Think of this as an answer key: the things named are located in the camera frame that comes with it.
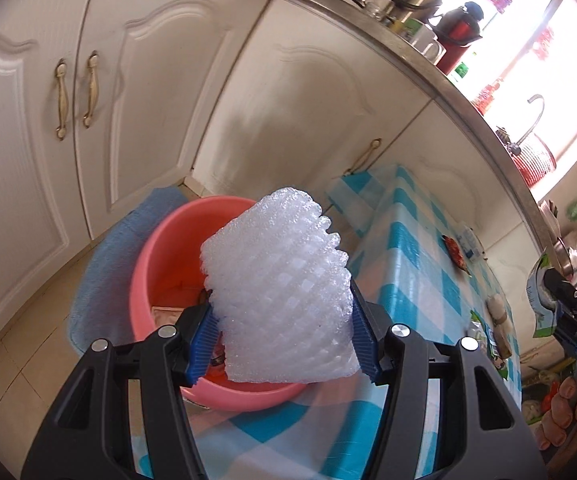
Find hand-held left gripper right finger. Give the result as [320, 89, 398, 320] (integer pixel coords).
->
[351, 280, 549, 480]

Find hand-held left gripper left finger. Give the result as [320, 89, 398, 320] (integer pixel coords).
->
[21, 302, 219, 480]

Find pale blue white wrapper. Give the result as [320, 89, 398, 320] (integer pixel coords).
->
[525, 252, 561, 341]

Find tan packet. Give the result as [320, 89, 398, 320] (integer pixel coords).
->
[151, 305, 184, 331]

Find brown paper wrapper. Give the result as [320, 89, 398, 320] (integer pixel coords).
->
[493, 327, 516, 361]

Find white foam fruit net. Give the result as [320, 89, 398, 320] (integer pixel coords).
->
[199, 186, 361, 383]

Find green blue wet wipes packet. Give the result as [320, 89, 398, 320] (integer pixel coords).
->
[468, 310, 504, 381]

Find pink plastic basin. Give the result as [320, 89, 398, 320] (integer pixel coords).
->
[129, 196, 309, 409]

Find red snack wrapper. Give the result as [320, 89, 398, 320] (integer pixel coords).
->
[441, 234, 471, 276]

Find person's right hand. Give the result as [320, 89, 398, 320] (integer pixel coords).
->
[538, 375, 577, 451]

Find stacked steel pots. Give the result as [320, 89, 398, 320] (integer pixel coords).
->
[551, 232, 577, 281]

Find blue white checkered tablecloth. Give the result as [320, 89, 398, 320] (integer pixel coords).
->
[128, 162, 524, 480]

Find small white blue packet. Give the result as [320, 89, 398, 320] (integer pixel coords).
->
[455, 227, 486, 261]

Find blue floor mat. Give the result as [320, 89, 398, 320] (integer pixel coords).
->
[67, 186, 192, 356]

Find grey kitchen countertop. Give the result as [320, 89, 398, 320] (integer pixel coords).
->
[208, 0, 569, 261]

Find white cabinet door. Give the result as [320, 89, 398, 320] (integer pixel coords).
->
[383, 100, 554, 311]
[191, 0, 434, 201]
[0, 0, 104, 331]
[76, 0, 274, 241]

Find steel faucet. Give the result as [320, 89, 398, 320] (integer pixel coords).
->
[515, 94, 546, 146]

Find red thermos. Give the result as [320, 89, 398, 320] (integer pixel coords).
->
[428, 2, 484, 76]

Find white cup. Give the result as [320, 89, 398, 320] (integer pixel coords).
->
[408, 27, 446, 63]

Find red wire basket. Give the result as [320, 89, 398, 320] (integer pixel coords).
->
[511, 132, 556, 188]

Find brass cabinet handle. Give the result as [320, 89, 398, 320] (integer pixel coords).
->
[82, 51, 99, 129]
[344, 137, 383, 177]
[54, 58, 70, 140]

